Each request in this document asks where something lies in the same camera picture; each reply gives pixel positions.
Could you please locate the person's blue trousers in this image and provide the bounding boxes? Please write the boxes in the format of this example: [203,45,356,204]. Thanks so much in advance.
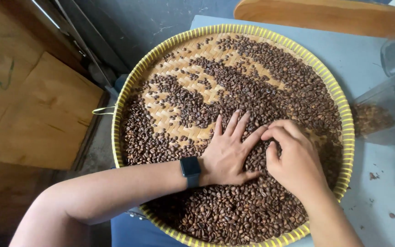
[111,212,188,247]

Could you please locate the yellow strap loop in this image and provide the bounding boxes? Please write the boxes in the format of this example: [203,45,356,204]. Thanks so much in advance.
[91,105,117,116]

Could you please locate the heap of roasted coffee beans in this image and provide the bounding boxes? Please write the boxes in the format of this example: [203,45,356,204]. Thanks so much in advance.
[120,34,344,246]

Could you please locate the person's left hand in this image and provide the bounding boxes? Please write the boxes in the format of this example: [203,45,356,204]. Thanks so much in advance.
[199,110,269,188]

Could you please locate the light plywood panel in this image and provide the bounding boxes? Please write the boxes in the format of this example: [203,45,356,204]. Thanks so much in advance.
[0,51,105,171]

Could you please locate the plywood sheet with green marks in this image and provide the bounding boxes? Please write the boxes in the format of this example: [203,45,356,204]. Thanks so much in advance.
[0,0,49,150]

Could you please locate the black smartwatch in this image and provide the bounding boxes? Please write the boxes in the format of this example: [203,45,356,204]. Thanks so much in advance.
[179,156,202,189]

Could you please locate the dark metal frame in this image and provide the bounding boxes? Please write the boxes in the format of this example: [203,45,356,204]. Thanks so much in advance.
[29,0,130,90]

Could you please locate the clear plastic container with husks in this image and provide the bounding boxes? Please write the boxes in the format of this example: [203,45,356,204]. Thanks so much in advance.
[350,73,395,145]

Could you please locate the rounded wooden board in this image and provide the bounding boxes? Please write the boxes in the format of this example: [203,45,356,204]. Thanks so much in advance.
[233,0,395,39]

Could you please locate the person's right hand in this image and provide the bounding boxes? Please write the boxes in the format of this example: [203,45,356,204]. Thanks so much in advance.
[261,119,329,204]

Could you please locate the round woven yellow-rimmed bamboo tray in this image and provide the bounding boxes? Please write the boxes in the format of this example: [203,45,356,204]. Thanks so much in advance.
[111,23,356,247]

